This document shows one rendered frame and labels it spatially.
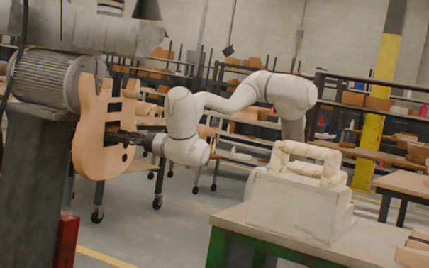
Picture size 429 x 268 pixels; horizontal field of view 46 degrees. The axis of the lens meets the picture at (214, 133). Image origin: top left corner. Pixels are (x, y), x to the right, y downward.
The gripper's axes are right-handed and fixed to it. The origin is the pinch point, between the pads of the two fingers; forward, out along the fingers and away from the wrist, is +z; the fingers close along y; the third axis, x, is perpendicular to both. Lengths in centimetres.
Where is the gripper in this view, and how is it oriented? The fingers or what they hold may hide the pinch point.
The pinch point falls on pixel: (113, 133)
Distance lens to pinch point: 200.8
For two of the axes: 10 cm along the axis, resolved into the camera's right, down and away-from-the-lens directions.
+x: 1.2, -9.8, -1.7
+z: -8.9, -1.8, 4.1
